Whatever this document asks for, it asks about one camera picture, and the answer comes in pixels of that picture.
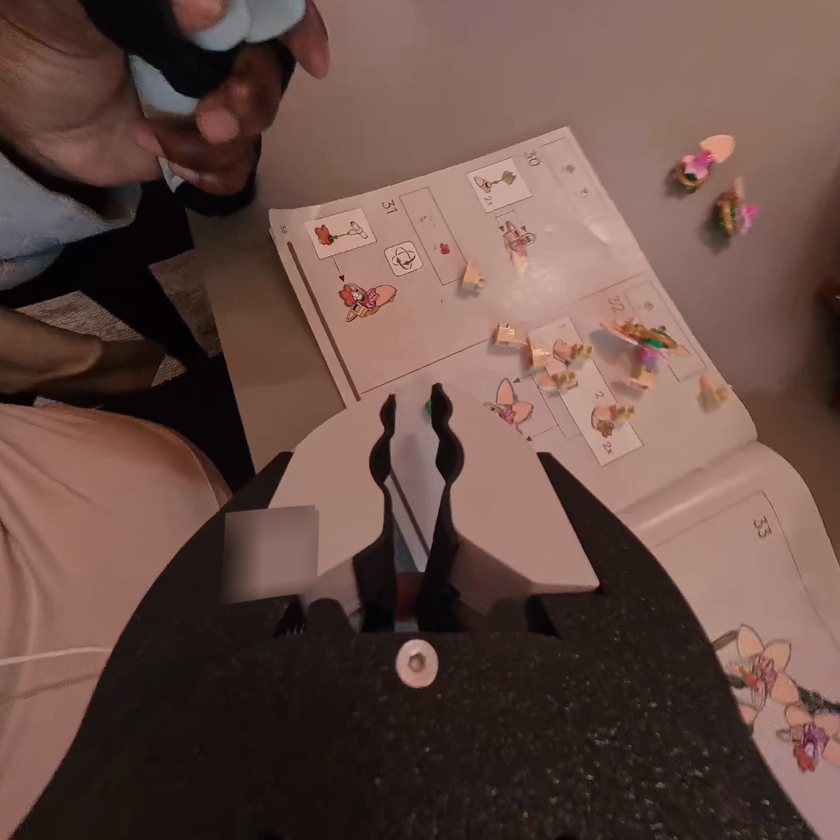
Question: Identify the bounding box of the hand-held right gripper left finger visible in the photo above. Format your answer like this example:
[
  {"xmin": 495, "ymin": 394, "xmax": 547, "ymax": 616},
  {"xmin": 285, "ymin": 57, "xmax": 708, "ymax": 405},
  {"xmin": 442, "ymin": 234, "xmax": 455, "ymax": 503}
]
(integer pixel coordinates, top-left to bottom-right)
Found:
[{"xmin": 269, "ymin": 392, "xmax": 399, "ymax": 614}]

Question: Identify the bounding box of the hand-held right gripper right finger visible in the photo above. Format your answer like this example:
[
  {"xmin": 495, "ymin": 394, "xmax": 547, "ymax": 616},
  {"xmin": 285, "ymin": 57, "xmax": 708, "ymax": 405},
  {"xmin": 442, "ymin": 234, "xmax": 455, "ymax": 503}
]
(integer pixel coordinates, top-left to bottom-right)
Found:
[{"xmin": 427, "ymin": 382, "xmax": 601, "ymax": 616}]

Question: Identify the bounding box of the person's left forearm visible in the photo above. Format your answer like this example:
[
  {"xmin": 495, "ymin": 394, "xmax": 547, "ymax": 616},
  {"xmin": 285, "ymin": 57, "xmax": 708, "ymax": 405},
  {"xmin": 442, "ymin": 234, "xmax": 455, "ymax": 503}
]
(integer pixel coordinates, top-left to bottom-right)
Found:
[{"xmin": 0, "ymin": 147, "xmax": 142, "ymax": 290}]

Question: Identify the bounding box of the grey desk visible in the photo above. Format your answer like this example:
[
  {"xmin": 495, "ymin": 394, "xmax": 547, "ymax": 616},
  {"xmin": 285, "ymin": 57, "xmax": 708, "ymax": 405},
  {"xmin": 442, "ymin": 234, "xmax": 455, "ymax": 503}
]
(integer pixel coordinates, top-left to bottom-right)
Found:
[{"xmin": 187, "ymin": 0, "xmax": 840, "ymax": 526}]

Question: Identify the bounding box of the person's left hand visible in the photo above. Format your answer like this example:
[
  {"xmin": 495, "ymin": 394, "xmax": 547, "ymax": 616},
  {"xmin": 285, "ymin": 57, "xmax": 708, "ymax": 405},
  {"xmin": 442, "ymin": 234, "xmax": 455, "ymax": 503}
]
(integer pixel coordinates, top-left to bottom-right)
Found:
[{"xmin": 0, "ymin": 0, "xmax": 332, "ymax": 198}]

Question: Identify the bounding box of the partly built brick flower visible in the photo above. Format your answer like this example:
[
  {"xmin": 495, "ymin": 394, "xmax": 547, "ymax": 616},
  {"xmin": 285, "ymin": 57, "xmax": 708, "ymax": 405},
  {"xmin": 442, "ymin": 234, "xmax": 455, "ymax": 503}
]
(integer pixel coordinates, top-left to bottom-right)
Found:
[{"xmin": 600, "ymin": 318, "xmax": 690, "ymax": 391}]

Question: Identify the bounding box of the open building instruction booklet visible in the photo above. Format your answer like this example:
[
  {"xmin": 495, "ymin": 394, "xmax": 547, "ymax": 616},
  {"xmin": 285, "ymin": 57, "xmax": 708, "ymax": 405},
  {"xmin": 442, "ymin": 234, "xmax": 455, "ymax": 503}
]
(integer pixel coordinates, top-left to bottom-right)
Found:
[{"xmin": 268, "ymin": 126, "xmax": 840, "ymax": 840}]

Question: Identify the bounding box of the small pink brick flower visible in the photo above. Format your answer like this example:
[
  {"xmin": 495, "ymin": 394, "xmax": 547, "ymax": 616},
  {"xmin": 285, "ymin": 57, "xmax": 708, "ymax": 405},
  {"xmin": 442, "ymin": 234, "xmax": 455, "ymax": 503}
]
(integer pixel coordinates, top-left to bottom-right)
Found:
[
  {"xmin": 714, "ymin": 178, "xmax": 762, "ymax": 237},
  {"xmin": 676, "ymin": 134, "xmax": 736, "ymax": 191}
]

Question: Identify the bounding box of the white earphone cable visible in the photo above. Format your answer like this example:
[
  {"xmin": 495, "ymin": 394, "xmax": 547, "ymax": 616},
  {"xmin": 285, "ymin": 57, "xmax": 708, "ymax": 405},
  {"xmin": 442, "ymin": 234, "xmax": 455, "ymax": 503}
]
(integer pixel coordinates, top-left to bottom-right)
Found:
[{"xmin": 0, "ymin": 646, "xmax": 109, "ymax": 667}]

